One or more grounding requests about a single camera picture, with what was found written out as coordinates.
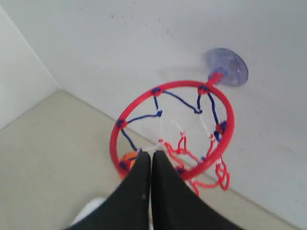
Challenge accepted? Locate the small orange basketball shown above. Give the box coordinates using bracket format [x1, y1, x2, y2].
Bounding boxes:
[119, 151, 138, 180]

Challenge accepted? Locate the clear suction cup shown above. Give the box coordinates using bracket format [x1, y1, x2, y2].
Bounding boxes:
[204, 47, 248, 87]

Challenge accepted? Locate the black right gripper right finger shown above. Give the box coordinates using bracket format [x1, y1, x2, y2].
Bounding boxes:
[151, 150, 242, 230]

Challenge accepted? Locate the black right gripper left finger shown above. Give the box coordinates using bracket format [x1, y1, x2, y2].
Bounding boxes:
[67, 152, 151, 230]

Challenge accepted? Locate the white plastic tray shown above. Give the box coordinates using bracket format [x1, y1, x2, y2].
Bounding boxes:
[70, 197, 106, 226]

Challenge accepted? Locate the red blue white hoop net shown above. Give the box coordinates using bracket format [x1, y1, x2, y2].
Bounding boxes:
[109, 84, 235, 195]

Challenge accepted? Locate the red plastic hoop ring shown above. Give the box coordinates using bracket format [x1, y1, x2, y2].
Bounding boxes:
[109, 72, 235, 181]

